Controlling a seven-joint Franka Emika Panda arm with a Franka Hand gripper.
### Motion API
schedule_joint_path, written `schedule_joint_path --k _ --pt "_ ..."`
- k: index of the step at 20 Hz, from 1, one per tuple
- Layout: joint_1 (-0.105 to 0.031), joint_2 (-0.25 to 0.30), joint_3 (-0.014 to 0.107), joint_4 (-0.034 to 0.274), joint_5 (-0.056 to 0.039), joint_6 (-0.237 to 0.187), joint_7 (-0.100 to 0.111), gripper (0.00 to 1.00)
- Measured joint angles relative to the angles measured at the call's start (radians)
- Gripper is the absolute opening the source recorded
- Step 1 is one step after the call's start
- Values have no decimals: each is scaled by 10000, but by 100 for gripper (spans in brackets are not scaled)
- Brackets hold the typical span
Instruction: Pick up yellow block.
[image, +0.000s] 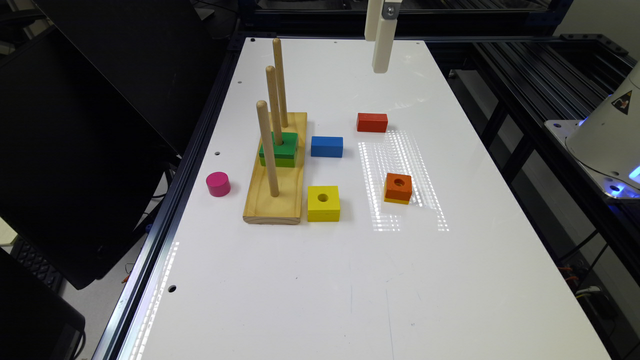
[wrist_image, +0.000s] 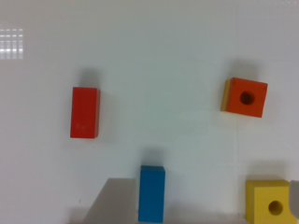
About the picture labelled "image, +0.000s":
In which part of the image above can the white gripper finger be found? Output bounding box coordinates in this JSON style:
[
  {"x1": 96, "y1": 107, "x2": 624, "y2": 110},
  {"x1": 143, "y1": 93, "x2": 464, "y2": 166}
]
[
  {"x1": 364, "y1": 0, "x2": 383, "y2": 41},
  {"x1": 371, "y1": 0, "x2": 399, "y2": 74}
]

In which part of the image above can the yellow block with hole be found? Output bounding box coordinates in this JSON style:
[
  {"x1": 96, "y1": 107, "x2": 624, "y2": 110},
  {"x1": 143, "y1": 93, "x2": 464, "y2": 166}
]
[{"x1": 307, "y1": 186, "x2": 341, "y2": 222}]

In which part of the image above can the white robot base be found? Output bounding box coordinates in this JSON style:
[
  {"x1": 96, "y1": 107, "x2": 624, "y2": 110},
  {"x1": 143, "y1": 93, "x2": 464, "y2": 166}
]
[{"x1": 545, "y1": 67, "x2": 639, "y2": 201}]

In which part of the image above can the red rectangular block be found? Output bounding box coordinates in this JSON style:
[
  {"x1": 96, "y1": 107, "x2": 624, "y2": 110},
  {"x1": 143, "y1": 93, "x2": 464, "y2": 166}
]
[{"x1": 356, "y1": 113, "x2": 388, "y2": 133}]

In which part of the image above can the blue rectangular block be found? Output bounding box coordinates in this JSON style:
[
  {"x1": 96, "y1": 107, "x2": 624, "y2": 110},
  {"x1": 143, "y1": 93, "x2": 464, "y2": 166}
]
[{"x1": 311, "y1": 136, "x2": 344, "y2": 158}]

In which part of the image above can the dark green square block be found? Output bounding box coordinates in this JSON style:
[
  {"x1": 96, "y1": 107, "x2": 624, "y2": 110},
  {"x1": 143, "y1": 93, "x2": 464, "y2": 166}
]
[{"x1": 273, "y1": 132, "x2": 298, "y2": 159}]

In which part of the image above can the orange block with hole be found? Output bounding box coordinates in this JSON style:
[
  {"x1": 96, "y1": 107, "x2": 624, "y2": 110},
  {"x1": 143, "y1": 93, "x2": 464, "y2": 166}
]
[{"x1": 383, "y1": 173, "x2": 413, "y2": 200}]

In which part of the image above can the light green square block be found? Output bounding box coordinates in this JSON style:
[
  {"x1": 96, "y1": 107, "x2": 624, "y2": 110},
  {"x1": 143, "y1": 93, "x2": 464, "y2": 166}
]
[{"x1": 259, "y1": 156, "x2": 296, "y2": 168}]

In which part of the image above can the thin yellow block under orange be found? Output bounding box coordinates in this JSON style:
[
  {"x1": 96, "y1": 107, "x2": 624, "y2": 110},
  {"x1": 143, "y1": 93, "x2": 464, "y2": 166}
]
[{"x1": 384, "y1": 197, "x2": 410, "y2": 205}]

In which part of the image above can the pink cylinder block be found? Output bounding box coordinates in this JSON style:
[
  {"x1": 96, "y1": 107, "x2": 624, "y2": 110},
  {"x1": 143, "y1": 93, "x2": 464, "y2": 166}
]
[{"x1": 206, "y1": 172, "x2": 231, "y2": 197}]

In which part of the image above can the rear wooden peg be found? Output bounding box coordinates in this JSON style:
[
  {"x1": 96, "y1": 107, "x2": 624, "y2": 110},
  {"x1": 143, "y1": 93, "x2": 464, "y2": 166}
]
[{"x1": 272, "y1": 38, "x2": 289, "y2": 128}]

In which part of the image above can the wooden peg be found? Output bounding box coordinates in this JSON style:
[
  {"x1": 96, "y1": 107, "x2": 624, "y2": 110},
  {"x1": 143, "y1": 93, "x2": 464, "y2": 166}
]
[
  {"x1": 266, "y1": 65, "x2": 284, "y2": 146},
  {"x1": 256, "y1": 100, "x2": 279, "y2": 197},
  {"x1": 272, "y1": 38, "x2": 289, "y2": 128}
]

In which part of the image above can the middle wooden peg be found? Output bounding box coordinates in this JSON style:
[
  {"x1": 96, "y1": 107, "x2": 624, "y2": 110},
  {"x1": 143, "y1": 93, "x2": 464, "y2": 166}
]
[{"x1": 266, "y1": 65, "x2": 284, "y2": 146}]

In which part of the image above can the front wooden peg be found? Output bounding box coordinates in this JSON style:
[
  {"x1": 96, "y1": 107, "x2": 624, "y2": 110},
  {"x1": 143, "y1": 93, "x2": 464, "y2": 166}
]
[{"x1": 256, "y1": 100, "x2": 279, "y2": 197}]

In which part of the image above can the wooden peg base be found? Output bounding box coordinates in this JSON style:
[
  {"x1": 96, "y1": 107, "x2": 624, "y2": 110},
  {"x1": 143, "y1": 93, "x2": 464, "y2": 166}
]
[{"x1": 243, "y1": 112, "x2": 307, "y2": 225}]

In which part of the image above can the black panel left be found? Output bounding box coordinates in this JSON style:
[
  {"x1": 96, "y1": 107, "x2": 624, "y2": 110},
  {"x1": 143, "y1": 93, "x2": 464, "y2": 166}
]
[{"x1": 1, "y1": 0, "x2": 221, "y2": 289}]

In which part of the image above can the black keyboard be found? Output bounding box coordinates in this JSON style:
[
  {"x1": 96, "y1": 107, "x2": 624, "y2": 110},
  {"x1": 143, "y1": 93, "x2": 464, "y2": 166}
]
[{"x1": 10, "y1": 236, "x2": 63, "y2": 294}]

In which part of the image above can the black aluminium frame right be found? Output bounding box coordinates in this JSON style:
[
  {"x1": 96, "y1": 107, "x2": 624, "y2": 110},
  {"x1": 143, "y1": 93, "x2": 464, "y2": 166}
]
[{"x1": 429, "y1": 33, "x2": 640, "y2": 281}]

